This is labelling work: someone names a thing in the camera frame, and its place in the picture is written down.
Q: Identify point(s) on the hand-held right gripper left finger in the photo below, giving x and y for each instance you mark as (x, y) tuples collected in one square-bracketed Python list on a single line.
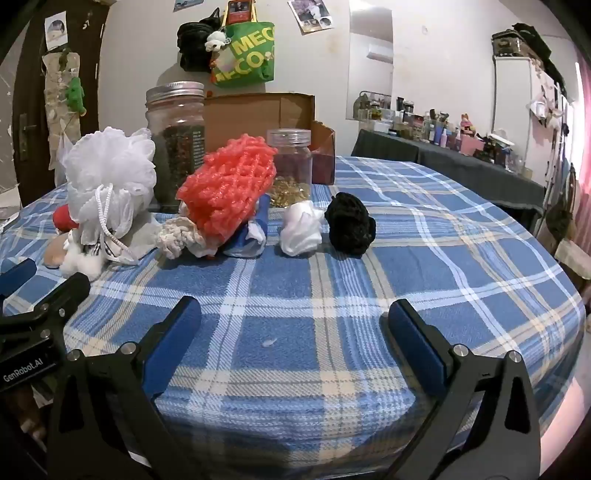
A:
[(171, 350)]

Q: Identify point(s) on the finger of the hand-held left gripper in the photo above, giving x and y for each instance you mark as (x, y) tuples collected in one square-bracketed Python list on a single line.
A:
[(16, 273), (69, 288)]

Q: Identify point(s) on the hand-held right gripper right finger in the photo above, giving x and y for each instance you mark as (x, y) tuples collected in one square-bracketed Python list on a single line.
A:
[(415, 350)]

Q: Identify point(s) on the white fluffy cotton tuft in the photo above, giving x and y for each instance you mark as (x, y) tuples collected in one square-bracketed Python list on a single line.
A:
[(83, 261)]

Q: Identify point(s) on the red soft cloth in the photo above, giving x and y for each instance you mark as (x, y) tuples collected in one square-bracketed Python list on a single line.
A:
[(64, 220)]

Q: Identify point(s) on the white grey cotton pad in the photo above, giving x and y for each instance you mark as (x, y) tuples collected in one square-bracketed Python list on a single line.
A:
[(136, 242)]

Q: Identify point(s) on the cream crochet piece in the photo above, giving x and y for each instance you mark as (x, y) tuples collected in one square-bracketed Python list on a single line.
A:
[(178, 235)]

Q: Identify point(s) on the white mesh bath loofah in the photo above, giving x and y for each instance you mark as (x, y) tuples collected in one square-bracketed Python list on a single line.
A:
[(111, 170)]

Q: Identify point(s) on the blue cloth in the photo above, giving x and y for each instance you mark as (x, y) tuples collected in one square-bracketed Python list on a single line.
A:
[(249, 242)]

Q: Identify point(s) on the black knitted ball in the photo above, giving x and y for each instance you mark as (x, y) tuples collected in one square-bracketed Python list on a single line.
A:
[(351, 224)]

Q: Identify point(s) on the white cloth ball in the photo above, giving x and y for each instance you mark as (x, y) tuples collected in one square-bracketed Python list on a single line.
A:
[(300, 228)]

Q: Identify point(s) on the red foam net sleeve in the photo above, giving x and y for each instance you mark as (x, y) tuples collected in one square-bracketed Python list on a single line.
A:
[(226, 184)]

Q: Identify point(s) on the cardboard box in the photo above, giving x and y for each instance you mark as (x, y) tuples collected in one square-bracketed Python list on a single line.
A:
[(249, 115)]

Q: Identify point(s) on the white paper scraps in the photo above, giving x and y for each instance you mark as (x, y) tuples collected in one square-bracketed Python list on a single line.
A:
[(9, 207)]

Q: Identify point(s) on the clear plastic bag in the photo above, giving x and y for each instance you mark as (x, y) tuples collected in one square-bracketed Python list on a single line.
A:
[(63, 161)]

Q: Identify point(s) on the pale hanging door organizer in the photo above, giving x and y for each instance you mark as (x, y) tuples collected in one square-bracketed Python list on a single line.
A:
[(57, 101)]

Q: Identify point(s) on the dark brown door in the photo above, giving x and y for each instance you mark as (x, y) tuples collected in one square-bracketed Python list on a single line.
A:
[(27, 92)]

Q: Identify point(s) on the dark cloth covered table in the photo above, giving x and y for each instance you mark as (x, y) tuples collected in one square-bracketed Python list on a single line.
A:
[(461, 175)]

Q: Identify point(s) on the large glass jar dark contents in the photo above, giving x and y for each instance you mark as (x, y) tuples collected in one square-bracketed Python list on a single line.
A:
[(175, 138)]

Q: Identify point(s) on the green plush toy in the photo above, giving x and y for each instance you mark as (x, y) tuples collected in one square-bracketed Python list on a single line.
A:
[(75, 94)]

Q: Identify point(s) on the row of cosmetic bottles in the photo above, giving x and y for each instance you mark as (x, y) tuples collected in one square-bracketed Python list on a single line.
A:
[(438, 129)]

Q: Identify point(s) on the small clear jar yellow contents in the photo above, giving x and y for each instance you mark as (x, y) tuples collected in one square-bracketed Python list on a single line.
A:
[(291, 161)]

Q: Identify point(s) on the small door picture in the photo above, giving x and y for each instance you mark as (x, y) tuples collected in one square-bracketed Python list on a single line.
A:
[(56, 32)]

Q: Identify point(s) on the white refrigerator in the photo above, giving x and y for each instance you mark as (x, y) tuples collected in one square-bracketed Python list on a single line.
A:
[(512, 101)]

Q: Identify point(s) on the black bag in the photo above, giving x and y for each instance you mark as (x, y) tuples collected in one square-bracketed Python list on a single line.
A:
[(194, 44)]

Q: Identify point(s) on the small panda plush charm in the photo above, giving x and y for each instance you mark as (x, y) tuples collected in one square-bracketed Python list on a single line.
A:
[(216, 40)]

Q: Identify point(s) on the green tote bag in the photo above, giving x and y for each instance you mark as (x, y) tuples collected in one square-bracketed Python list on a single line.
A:
[(247, 55)]

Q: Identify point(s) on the dark case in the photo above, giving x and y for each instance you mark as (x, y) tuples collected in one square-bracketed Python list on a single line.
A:
[(505, 42)]

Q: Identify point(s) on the black clothes pile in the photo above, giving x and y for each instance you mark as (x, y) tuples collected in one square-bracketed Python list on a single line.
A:
[(540, 50)]

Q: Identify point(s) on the red card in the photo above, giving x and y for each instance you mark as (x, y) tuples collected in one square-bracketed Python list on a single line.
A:
[(240, 11)]

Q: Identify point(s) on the wall mirror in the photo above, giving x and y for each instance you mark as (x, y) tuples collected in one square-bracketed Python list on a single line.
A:
[(369, 69)]

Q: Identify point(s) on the wall photo print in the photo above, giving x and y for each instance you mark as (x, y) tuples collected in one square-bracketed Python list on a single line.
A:
[(310, 14)]

